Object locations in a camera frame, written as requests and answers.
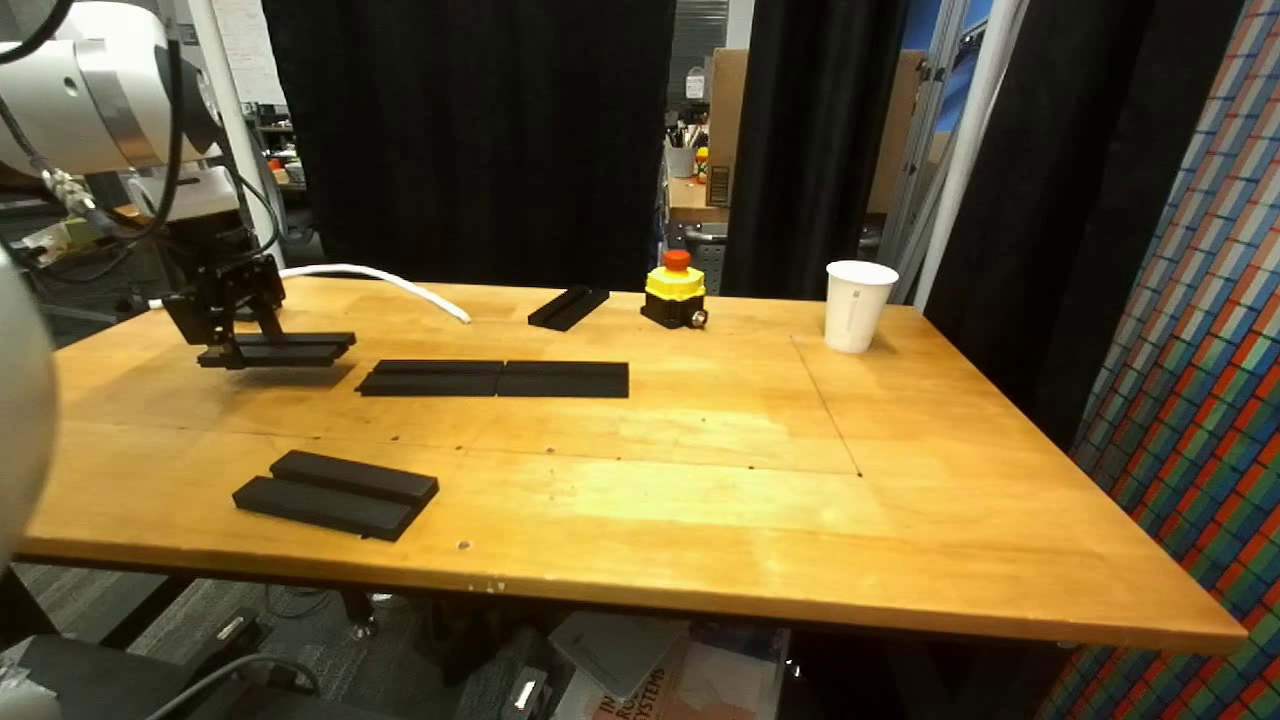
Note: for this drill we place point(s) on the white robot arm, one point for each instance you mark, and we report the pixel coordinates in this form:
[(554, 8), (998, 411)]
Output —
[(107, 117)]

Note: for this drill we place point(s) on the black long track piece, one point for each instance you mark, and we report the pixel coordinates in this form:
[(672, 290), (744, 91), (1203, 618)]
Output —
[(300, 351)]

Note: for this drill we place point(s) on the large black double track piece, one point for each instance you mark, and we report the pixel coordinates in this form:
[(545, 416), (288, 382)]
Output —
[(337, 492)]

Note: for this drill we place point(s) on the white paper cup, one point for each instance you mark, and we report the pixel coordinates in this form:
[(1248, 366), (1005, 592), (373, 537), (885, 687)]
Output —
[(859, 295)]

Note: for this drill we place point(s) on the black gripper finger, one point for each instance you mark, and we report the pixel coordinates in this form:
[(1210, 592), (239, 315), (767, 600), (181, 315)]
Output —
[(221, 351), (269, 321)]

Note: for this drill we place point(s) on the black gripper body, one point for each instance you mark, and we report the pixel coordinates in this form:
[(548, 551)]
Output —
[(218, 290)]

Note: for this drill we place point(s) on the yellow red emergency stop button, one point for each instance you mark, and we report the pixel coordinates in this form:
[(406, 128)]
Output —
[(672, 295)]

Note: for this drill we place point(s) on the black curtain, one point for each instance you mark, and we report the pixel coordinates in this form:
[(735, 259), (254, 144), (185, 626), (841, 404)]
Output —
[(523, 140)]

